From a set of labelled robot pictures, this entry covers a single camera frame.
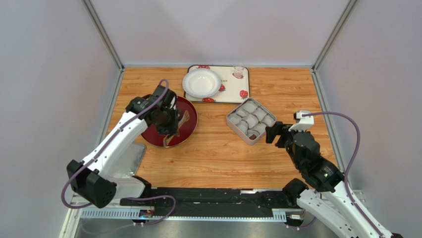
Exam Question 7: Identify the metal serving tongs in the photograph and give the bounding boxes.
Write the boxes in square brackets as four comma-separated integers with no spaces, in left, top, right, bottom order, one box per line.
[163,110,190,148]

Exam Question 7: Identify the pink chocolate tin box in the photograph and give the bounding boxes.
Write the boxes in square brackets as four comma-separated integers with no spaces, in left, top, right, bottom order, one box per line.
[226,97,276,146]

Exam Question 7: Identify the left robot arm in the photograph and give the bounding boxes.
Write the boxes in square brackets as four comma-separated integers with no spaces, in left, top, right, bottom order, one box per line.
[61,84,181,209]

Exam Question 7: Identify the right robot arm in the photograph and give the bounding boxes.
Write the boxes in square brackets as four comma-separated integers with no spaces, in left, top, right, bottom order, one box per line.
[265,122,401,238]

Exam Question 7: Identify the red round tray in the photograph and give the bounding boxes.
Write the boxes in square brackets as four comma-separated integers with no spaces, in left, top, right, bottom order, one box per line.
[141,96,198,148]

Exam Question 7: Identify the white paper plate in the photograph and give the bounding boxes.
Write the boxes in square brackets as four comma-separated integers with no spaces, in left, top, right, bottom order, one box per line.
[182,68,221,98]

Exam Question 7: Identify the strawberry pattern tray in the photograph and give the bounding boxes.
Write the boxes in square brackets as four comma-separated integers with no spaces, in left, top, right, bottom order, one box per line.
[184,65,251,104]

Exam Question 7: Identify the silver tin lid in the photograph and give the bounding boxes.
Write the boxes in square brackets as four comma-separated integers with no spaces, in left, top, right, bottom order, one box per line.
[108,142,147,179]

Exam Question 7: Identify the small clear glass cup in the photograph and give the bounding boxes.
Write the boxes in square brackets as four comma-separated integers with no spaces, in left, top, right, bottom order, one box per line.
[233,63,245,79]

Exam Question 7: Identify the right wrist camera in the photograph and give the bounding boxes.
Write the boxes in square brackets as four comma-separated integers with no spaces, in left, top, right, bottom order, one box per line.
[288,110,314,132]

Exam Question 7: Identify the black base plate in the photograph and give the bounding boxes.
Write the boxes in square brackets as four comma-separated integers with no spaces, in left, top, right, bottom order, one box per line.
[120,187,301,218]

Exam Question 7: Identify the aluminium frame rail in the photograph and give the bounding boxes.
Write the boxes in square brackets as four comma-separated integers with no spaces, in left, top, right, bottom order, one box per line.
[59,184,367,238]

